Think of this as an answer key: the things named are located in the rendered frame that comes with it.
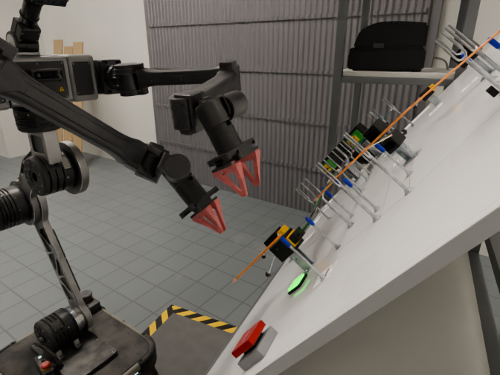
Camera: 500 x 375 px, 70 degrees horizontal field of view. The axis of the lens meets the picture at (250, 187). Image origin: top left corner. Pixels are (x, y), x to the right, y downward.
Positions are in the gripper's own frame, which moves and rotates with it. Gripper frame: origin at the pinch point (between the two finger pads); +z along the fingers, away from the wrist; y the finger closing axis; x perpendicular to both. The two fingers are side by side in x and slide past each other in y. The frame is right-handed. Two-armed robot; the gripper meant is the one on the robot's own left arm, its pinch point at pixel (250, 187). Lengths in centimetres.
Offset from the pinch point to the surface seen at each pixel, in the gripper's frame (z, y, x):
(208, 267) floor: 74, 107, 162
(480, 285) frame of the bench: 72, 59, -21
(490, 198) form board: 3.2, -21.9, -43.5
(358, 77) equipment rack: -7, 94, 1
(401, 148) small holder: 8.3, 23.8, -24.6
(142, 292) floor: 59, 60, 178
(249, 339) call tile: 16.0, -26.5, -8.5
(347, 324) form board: 12.5, -27.5, -26.7
